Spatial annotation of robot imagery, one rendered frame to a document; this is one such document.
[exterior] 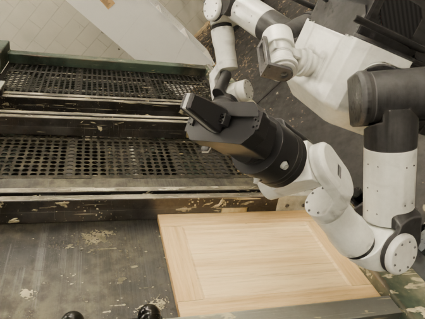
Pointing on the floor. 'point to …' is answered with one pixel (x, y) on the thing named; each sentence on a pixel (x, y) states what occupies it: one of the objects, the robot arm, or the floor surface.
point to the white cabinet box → (144, 30)
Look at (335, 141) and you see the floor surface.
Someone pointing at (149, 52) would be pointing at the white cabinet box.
